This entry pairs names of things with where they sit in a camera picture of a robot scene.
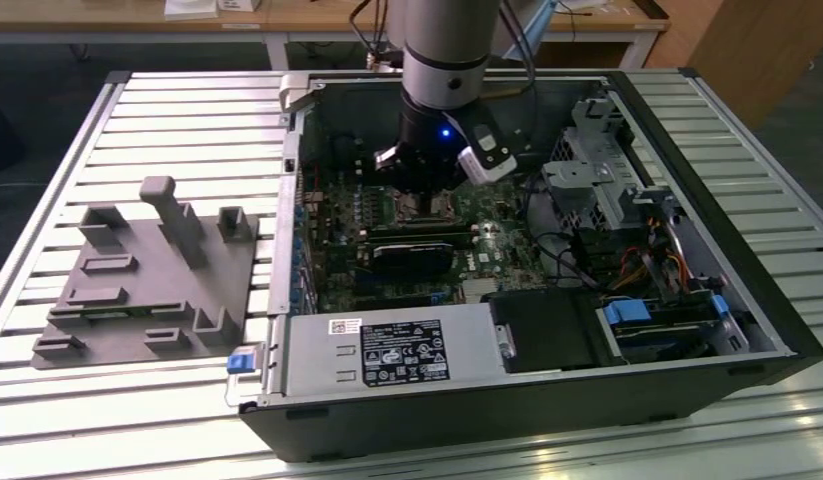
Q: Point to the silver CPU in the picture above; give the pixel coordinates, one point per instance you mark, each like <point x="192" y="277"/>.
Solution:
<point x="414" y="207"/>

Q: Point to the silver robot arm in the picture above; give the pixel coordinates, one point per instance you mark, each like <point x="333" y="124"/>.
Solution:
<point x="444" y="60"/>

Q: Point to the CPU socket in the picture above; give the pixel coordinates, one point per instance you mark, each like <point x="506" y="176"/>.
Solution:
<point x="411" y="219"/>

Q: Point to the green motherboard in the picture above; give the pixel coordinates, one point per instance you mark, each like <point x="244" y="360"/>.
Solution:
<point x="504" y="235"/>

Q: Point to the black graphics card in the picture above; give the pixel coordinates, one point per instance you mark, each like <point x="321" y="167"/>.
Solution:
<point x="411" y="260"/>

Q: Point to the grey case release latch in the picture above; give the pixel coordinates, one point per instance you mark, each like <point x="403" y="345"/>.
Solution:
<point x="293" y="92"/>

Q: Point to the grey metal drive cage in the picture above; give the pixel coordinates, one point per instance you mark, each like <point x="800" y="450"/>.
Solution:
<point x="584" y="210"/>

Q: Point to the small silver heatsink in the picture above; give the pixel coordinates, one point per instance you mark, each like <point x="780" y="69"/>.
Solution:
<point x="480" y="290"/>

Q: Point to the pale blue teach pendant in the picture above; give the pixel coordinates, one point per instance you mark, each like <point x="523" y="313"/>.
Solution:
<point x="540" y="20"/>

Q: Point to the black plastic shroud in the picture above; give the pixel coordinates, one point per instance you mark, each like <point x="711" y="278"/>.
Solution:
<point x="551" y="330"/>

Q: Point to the silver power supply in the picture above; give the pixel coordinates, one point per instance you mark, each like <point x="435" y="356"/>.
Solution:
<point x="317" y="350"/>

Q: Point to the white papers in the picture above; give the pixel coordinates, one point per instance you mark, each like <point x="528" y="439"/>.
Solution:
<point x="611" y="9"/>

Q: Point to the hard disk in blue carrier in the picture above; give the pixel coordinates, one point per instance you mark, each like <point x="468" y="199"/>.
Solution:
<point x="624" y="312"/>

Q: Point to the white box with dark label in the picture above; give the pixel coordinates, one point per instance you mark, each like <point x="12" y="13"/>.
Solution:
<point x="239" y="5"/>

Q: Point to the blue plastic case latch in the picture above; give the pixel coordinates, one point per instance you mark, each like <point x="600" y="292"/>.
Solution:
<point x="240" y="362"/>

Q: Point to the grey parts rack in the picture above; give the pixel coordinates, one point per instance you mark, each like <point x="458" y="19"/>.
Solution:
<point x="151" y="300"/>

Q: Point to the black PC case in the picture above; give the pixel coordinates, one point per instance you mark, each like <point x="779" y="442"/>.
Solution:
<point x="451" y="425"/>

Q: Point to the blue plastic tab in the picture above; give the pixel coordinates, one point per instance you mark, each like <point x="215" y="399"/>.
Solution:
<point x="719" y="307"/>

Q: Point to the wooden desk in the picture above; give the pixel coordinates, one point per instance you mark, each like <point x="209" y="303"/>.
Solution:
<point x="117" y="22"/>

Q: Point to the wooden cabinet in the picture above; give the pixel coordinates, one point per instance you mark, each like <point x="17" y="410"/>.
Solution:
<point x="751" y="50"/>

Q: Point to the small silver wrist camera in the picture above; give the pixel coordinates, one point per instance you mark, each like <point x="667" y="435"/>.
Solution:
<point x="387" y="157"/>

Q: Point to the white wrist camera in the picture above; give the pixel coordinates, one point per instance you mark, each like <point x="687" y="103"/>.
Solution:
<point x="487" y="160"/>

